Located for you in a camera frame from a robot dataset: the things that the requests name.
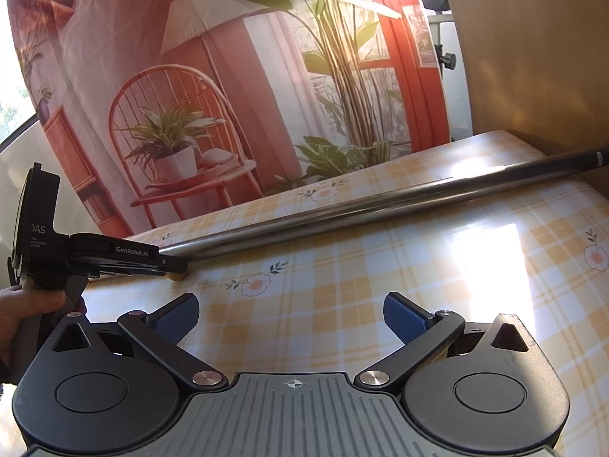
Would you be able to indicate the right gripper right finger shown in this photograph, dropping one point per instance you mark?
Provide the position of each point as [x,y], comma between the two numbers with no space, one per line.
[425,336]

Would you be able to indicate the tan wooden board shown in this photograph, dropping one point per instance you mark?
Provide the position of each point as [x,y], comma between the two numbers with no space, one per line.
[537,69]

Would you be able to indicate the printed room backdrop cloth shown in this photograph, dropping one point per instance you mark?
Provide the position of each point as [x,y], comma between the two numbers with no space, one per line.
[164,110]

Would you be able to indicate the plaid floral tablecloth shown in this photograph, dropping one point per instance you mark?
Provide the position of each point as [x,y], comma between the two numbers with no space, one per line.
[276,318]

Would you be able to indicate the telescopic metal pole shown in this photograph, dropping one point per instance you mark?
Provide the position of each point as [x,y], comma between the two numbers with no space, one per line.
[388,205]

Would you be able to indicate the person's left hand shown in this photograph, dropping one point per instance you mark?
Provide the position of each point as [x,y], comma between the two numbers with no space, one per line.
[19,303]

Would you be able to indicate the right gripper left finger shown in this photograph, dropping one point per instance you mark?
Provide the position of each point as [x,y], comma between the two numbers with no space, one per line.
[158,335]

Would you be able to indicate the small tan round fruit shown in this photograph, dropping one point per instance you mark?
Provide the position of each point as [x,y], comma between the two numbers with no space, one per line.
[177,276]

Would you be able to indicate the black device on stand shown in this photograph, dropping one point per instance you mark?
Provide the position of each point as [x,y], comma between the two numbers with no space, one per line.
[442,14]

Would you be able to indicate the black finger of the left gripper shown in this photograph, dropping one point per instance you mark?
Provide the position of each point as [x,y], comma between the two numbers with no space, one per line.
[111,253]
[98,272]

